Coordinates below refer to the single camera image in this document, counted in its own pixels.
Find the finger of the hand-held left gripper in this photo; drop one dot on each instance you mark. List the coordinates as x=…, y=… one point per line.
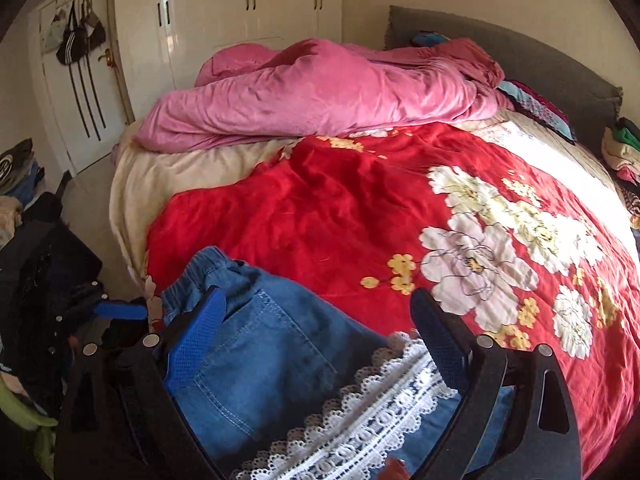
x=120, y=310

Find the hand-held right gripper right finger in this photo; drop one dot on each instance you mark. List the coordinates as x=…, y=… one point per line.
x=440, y=340

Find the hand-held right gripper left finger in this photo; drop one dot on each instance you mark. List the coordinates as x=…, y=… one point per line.
x=195, y=345

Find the blue denim pants lace trim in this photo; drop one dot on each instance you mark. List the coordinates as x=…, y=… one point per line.
x=280, y=370

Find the pile of dark clothes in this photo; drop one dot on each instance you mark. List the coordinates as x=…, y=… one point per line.
x=45, y=260

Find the cream fleece blanket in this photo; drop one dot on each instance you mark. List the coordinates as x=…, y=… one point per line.
x=145, y=180

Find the green cloth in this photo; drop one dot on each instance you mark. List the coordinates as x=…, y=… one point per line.
x=20, y=410

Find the red floral blanket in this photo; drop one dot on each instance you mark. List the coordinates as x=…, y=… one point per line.
x=325, y=220

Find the small stack of folded garments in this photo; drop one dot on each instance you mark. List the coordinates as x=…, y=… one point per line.
x=22, y=170

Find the white door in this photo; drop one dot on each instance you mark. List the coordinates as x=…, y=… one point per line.
x=100, y=135

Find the white quilted bedspread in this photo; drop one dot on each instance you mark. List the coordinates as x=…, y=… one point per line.
x=540, y=140

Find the dark red patterned pillow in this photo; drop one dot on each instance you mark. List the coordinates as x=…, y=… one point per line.
x=535, y=105

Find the stack of folded clothes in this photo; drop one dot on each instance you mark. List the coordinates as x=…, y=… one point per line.
x=622, y=155

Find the black striped bag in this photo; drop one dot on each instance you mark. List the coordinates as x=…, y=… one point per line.
x=70, y=45

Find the pink duvet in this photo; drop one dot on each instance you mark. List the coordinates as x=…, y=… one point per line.
x=300, y=95

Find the dark hanging bag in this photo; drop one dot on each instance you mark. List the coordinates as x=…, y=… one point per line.
x=95, y=30

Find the grey upholstered headboard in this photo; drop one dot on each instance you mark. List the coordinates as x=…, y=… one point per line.
x=525, y=60

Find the blue patterned pillow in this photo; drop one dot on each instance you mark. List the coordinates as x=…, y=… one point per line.
x=430, y=39

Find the white wardrobe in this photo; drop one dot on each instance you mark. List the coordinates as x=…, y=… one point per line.
x=225, y=10

